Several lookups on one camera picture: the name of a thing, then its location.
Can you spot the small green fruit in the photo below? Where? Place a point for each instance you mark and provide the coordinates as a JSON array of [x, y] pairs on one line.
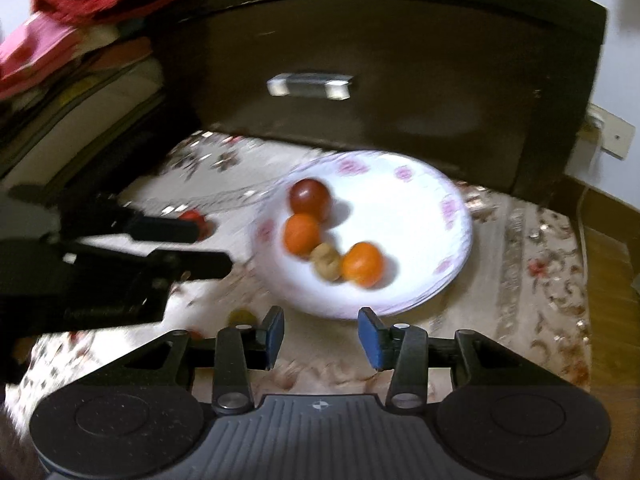
[[242, 317]]

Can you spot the stack of folded bedding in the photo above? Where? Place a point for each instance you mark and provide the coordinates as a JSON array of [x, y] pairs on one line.
[[85, 105]]

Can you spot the small red cherry tomato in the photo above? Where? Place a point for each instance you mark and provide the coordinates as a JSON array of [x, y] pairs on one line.
[[204, 222]]

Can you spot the white plate with pink flowers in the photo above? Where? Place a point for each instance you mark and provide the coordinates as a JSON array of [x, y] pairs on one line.
[[400, 220]]

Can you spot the white wall socket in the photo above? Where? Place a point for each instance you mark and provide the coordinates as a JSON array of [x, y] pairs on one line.
[[610, 132]]

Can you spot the dark red tomato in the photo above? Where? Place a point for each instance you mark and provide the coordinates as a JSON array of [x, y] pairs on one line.
[[311, 197]]

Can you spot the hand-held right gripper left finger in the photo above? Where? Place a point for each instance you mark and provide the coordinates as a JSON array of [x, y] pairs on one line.
[[275, 336]]

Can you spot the orange tangerine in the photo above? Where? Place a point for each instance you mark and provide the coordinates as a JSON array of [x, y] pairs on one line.
[[363, 264], [302, 235]]

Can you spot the pink cloth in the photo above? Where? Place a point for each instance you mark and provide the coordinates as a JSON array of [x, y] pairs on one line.
[[35, 55]]

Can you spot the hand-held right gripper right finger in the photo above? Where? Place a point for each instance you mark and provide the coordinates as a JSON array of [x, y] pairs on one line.
[[369, 340]]

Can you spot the dark wooden nightstand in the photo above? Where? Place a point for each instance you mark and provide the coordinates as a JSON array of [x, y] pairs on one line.
[[425, 85]]

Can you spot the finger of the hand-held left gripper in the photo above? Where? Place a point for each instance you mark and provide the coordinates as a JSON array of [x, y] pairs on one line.
[[200, 263], [160, 228]]

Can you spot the floral patterned cloth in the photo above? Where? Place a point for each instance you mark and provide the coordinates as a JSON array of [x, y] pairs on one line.
[[540, 280]]

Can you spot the brown walnut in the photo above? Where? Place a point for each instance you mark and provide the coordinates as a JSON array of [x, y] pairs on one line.
[[327, 260]]

